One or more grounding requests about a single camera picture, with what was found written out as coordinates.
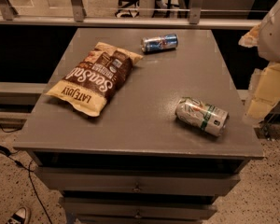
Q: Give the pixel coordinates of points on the metal railing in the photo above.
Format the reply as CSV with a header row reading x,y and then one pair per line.
x,y
80,15

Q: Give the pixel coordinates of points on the upper grey drawer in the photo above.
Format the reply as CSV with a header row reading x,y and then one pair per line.
x,y
122,181

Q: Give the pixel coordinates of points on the grey drawer cabinet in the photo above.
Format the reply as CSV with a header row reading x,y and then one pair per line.
x,y
139,131

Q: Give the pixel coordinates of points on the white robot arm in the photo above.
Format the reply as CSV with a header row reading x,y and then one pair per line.
x,y
264,86

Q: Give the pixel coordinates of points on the blue silver soda can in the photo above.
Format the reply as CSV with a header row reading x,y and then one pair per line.
x,y
159,43

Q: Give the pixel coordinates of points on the lower grey drawer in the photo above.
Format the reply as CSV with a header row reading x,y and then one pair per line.
x,y
136,209

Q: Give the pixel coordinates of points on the black white sneaker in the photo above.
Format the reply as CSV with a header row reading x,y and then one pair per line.
x,y
21,216

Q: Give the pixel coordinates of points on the grey drawer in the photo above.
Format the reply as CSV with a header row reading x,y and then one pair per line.
x,y
122,181
136,209

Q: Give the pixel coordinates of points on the black office chair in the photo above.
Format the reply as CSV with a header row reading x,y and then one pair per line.
x,y
127,9

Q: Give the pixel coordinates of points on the white green 7up can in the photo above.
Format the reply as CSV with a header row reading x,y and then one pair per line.
x,y
206,117

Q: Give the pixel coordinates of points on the brown yellow chip bag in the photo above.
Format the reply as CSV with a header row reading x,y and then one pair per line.
x,y
93,82

